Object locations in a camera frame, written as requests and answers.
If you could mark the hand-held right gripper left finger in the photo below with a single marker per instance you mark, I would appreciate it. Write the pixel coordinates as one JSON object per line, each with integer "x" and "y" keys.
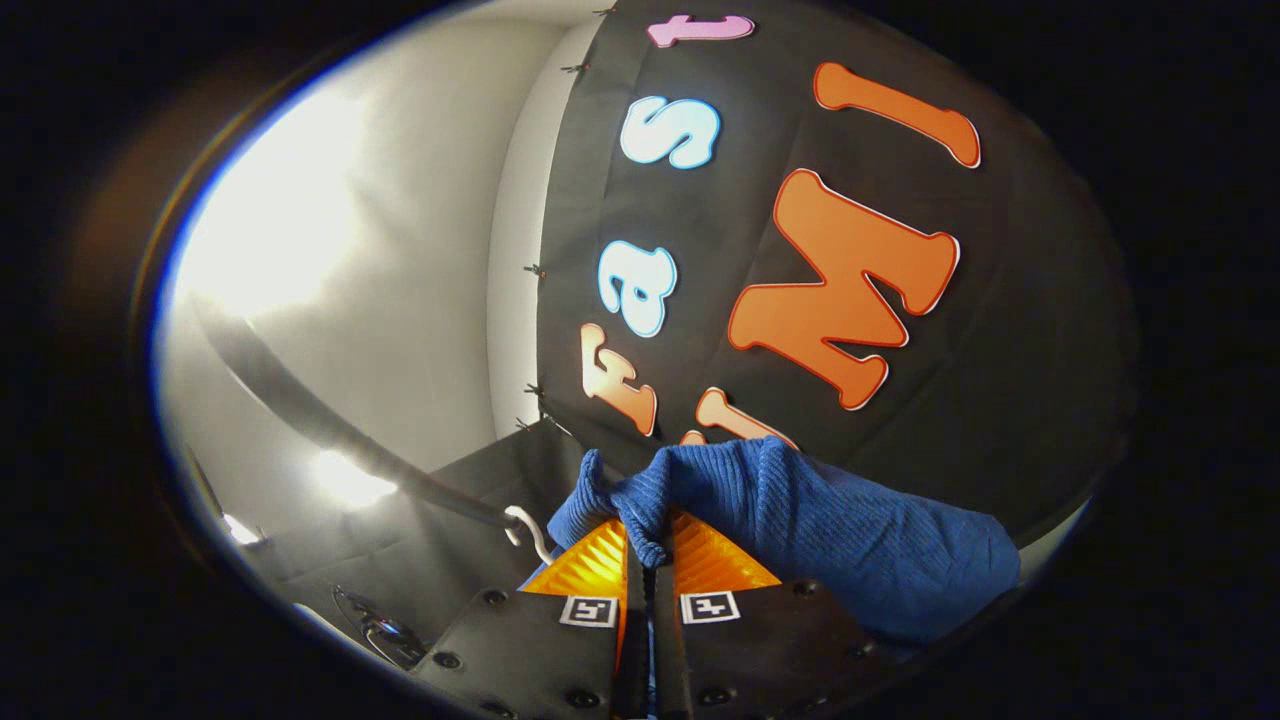
{"x": 540, "y": 650}

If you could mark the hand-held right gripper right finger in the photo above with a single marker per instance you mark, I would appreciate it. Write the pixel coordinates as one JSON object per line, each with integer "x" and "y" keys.
{"x": 760, "y": 650}

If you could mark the white plastic clothes hanger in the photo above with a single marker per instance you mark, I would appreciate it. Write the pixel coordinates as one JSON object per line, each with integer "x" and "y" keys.
{"x": 533, "y": 530}

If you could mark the black clothes rack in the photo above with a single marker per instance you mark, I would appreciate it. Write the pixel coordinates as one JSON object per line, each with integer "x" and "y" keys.
{"x": 300, "y": 400}

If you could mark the square ceiling light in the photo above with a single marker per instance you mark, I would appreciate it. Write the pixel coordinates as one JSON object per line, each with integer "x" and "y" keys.
{"x": 350, "y": 480}

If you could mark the black backdrop cloth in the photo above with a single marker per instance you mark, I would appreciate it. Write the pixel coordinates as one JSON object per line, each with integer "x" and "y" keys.
{"x": 1000, "y": 380}

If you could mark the long ceiling light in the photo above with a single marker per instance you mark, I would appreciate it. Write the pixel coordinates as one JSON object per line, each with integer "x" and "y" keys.
{"x": 270, "y": 200}

